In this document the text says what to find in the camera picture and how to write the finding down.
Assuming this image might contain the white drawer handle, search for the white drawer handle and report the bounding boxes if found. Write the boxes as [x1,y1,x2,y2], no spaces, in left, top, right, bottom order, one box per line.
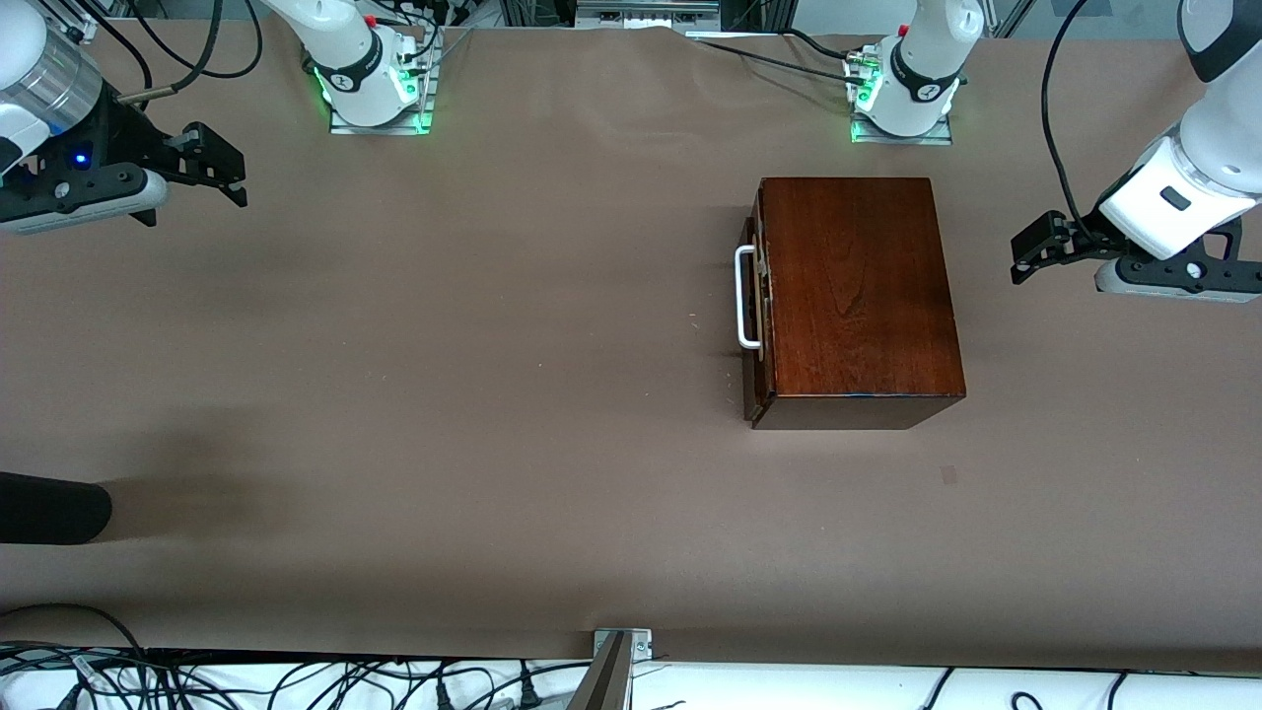
[735,244,765,351]

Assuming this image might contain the light wood drawer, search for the light wood drawer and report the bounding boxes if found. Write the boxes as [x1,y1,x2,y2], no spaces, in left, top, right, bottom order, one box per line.
[741,192,774,425]

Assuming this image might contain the dark brown wooden cabinet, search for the dark brown wooden cabinet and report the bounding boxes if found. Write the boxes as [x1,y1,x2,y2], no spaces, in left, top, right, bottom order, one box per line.
[751,177,967,431]

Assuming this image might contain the black cylinder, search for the black cylinder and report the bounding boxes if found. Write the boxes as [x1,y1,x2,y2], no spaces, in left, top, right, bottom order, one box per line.
[0,471,113,546]

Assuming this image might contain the grey metal device box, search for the grey metal device box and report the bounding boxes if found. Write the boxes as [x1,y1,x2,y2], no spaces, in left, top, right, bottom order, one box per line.
[575,0,722,25]

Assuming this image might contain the black looped cable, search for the black looped cable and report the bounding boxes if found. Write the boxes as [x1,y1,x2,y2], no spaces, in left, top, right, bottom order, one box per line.
[128,0,265,81]

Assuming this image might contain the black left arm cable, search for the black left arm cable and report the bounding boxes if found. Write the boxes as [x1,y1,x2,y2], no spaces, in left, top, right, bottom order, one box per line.
[1041,0,1101,244]

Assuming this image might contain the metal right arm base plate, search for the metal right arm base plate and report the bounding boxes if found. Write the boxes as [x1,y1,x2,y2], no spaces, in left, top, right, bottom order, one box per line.
[328,104,436,136]

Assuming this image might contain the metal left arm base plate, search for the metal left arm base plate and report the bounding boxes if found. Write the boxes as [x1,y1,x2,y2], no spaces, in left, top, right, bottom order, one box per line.
[850,114,954,147]

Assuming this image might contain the black cable on table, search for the black cable on table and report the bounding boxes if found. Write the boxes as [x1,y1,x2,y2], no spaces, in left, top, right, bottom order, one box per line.
[690,37,871,78]

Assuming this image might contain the aluminium corner bracket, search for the aluminium corner bracket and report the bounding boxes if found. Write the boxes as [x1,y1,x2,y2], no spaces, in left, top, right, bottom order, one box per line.
[592,627,654,662]

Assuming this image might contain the tangled black cables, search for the tangled black cables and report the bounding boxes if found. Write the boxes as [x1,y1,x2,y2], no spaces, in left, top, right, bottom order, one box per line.
[0,602,593,710]

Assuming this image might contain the grey metal post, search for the grey metal post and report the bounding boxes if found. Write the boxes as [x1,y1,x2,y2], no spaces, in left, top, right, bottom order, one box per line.
[564,631,634,710]

